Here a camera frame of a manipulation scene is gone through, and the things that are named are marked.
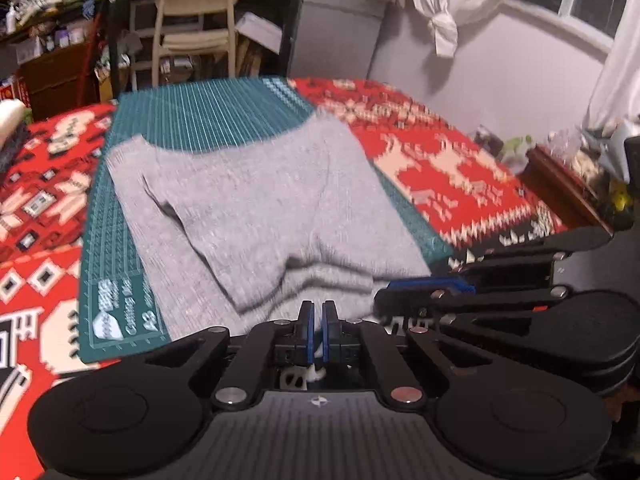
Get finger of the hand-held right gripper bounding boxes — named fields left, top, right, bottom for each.
left=387, top=226, right=615, bottom=295
left=374, top=285, right=571, bottom=319

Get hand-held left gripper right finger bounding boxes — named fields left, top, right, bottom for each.
left=321, top=300, right=496, bottom=409

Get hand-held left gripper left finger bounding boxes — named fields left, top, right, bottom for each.
left=145, top=300, right=317, bottom=409

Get grey knit shirt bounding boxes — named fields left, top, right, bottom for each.
left=105, top=112, right=433, bottom=336

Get red patterned blanket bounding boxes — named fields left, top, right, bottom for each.
left=0, top=77, right=568, bottom=480

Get wooden nightstand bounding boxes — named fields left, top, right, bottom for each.
left=520, top=145, right=626, bottom=233

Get green artificial plant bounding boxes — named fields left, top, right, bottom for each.
left=500, top=135, right=535, bottom=158

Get pale plastic bag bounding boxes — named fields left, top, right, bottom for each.
left=582, top=120, right=628, bottom=181

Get clear glass figurines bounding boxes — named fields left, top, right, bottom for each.
left=547, top=127, right=583, bottom=158

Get green cutting mat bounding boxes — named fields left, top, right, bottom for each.
left=77, top=77, right=456, bottom=363

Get white curtain panel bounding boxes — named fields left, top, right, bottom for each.
left=582, top=10, right=640, bottom=131

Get grey refrigerator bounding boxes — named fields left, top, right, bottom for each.
left=290, top=0, right=388, bottom=81

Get white flat box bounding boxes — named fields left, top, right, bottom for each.
left=235, top=12, right=283, bottom=54

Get dark striped folded garment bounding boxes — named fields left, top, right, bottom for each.
left=0, top=120, right=33, bottom=176

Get wooden drawer cabinet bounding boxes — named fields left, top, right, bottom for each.
left=17, top=42, right=98, bottom=121

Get cream folded sweater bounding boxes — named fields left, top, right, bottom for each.
left=0, top=99, right=27, bottom=146

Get small red box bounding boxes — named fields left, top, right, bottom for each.
left=0, top=77, right=26, bottom=106

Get red broom handle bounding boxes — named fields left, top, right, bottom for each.
left=77, top=15, right=101, bottom=106

